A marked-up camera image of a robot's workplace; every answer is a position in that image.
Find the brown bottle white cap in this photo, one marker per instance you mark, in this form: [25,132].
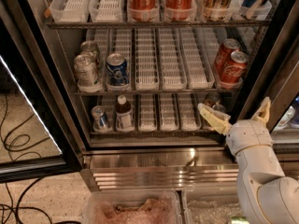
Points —
[124,112]

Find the silver soda can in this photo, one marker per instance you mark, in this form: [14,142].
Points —
[86,70]
[91,48]

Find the front gold can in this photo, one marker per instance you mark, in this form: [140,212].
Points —
[217,107]

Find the white tray middle centre right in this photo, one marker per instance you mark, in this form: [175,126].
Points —
[198,73]

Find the white tray bottom centre left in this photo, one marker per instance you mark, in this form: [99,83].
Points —
[147,113]

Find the white tray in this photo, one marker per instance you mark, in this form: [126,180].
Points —
[189,120]
[69,10]
[147,113]
[172,69]
[168,112]
[106,10]
[198,73]
[146,63]

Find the front silver soda can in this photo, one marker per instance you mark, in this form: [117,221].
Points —
[86,70]

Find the stainless steel fridge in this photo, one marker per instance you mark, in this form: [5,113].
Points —
[127,158]

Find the open glass fridge door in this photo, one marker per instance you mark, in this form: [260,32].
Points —
[35,143]

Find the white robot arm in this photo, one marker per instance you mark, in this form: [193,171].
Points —
[265,194]

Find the green can in bin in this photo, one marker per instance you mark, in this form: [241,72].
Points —
[238,220]

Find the white tray middle centre left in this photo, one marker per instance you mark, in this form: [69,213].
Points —
[146,63]

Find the white tray bottom centre right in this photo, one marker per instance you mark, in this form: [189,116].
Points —
[189,120]

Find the right clear plastic bin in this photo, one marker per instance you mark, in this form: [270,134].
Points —
[210,203]

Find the rear gold can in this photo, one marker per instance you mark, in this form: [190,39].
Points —
[212,98]

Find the red coke can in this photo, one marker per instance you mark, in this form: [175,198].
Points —
[234,67]
[226,48]

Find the white tray top far left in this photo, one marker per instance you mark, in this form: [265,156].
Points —
[69,10]

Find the left clear plastic bin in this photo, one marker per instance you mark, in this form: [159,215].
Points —
[133,206]

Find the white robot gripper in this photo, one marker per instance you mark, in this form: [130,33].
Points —
[249,136]

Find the clear plastic bin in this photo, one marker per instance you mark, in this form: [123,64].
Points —
[133,206]
[210,203]

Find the small blue silver can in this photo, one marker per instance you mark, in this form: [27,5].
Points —
[100,120]

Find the blue pepsi can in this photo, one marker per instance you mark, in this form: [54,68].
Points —
[116,66]

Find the rear silver soda can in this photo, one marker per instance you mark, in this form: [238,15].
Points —
[91,48]

